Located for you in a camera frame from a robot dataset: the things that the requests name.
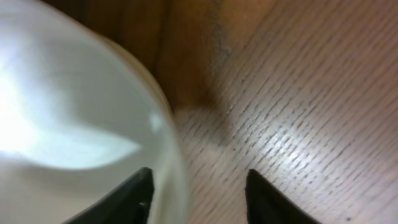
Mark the beige large bowl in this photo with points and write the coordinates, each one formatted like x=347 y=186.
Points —
x=79 y=116

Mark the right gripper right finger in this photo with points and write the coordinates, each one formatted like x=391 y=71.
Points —
x=267 y=205

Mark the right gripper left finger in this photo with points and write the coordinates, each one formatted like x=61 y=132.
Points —
x=129 y=203

